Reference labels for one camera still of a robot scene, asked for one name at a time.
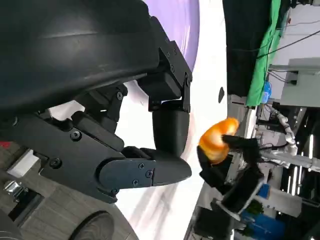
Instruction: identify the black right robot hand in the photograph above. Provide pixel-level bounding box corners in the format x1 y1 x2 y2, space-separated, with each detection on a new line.
196 134 265 195

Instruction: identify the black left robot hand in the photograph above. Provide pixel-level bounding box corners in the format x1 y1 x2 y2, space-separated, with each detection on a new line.
0 0 193 205

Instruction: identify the orange and white bread roll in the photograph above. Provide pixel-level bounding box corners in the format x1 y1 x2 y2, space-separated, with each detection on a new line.
198 117 240 165

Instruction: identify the blue bin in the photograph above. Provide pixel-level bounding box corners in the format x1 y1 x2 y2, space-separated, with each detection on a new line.
241 216 286 238

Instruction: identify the lilac plate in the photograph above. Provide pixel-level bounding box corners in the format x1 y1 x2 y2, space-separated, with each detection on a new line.
143 0 201 75

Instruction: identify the green cloth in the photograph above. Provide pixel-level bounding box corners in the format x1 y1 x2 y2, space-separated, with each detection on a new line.
246 0 292 108

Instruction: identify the grey cabinet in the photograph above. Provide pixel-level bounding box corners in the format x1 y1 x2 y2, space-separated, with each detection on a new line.
279 57 320 108

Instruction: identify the black backdrop cloth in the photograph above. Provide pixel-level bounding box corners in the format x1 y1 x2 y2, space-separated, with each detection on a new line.
221 0 278 99

